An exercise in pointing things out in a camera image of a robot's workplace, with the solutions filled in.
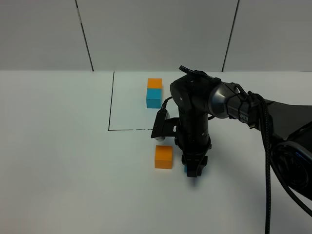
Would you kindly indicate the blue template block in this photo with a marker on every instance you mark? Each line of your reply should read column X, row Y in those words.
column 154, row 98

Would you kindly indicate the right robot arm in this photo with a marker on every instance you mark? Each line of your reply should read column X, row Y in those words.
column 198, row 95

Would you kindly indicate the orange template block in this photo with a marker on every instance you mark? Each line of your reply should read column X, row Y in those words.
column 154, row 83

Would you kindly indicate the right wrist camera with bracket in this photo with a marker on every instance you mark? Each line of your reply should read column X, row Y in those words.
column 164, row 126

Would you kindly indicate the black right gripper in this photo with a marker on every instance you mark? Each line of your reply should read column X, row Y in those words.
column 194, row 141

